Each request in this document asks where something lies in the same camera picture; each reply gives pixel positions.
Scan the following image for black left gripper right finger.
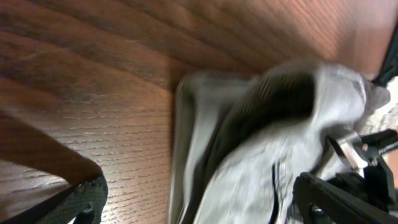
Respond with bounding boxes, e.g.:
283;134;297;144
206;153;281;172
294;172;397;224

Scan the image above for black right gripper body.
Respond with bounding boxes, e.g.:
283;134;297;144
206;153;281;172
326;129;397;212

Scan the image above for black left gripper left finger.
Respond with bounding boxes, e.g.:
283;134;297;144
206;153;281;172
2;175;108;224

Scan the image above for grey shorts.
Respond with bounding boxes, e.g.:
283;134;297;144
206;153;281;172
167;60;391;223

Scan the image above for white shirt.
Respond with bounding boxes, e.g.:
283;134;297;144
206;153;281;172
386;77;398;112

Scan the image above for black garment red waistband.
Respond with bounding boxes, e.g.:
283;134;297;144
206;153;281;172
372;26;397;87

